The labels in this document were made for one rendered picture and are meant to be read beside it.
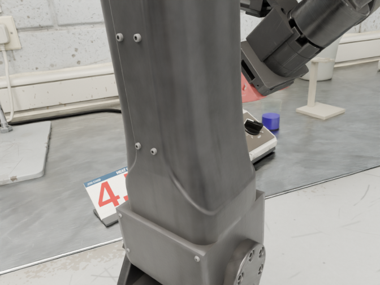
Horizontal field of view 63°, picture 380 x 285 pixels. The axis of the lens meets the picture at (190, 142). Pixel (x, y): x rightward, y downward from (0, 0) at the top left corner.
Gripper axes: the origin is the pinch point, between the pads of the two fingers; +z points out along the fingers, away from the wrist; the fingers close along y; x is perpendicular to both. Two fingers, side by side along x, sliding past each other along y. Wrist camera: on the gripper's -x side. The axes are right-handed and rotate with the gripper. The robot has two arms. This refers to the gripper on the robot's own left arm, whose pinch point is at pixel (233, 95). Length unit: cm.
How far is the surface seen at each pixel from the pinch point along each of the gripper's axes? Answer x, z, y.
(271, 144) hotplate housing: 9.1, 6.7, -9.6
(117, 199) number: 4.4, 12.7, 18.0
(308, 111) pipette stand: 7.0, 11.3, -33.5
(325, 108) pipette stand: 8.6, 9.6, -37.7
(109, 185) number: 2.1, 13.1, 17.8
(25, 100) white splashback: -37, 55, 11
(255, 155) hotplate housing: 9.3, 6.8, -4.7
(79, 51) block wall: -43, 46, -7
